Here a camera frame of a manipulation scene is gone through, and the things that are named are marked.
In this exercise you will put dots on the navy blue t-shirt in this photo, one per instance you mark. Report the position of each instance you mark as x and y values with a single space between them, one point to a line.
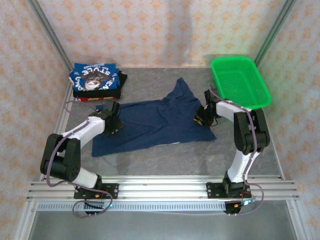
150 125

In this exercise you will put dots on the aluminium frame post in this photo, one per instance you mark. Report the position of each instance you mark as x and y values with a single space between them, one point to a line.
272 32
50 32

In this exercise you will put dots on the aluminium rail beam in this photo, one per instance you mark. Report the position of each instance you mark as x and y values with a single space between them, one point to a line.
162 190

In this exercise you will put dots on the aluminium table edge rail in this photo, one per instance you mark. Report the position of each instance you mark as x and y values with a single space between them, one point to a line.
62 117
273 140

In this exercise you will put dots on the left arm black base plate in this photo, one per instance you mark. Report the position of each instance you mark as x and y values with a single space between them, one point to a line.
112 191

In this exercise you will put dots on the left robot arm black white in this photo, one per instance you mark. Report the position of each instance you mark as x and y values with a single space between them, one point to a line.
72 160

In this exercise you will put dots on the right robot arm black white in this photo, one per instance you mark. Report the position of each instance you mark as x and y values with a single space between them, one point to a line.
241 125

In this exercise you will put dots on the folded blue printed t-shirt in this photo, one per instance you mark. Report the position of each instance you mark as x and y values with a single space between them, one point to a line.
85 72

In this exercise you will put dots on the stack of folded shirts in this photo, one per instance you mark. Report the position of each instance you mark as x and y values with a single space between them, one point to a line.
121 82

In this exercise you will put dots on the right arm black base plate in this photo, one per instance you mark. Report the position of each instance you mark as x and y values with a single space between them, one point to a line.
212 191

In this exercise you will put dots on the folded red t-shirt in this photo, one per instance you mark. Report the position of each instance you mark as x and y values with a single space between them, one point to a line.
85 99

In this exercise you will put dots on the green plastic mesh basket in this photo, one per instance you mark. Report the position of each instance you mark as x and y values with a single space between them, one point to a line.
237 82

